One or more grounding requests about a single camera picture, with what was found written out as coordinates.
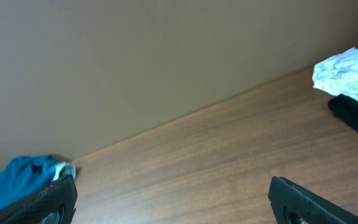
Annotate dark blue polo shirt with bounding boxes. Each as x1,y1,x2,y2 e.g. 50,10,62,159
0,155,55,209

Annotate white t-shirt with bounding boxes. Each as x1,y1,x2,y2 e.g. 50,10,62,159
312,47,358,102

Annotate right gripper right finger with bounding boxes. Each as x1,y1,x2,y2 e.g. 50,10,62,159
268,176,358,224

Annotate light blue denim shorts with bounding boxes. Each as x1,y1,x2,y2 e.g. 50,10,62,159
53,162,76,181

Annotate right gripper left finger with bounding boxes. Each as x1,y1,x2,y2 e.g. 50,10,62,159
0,175,77,224

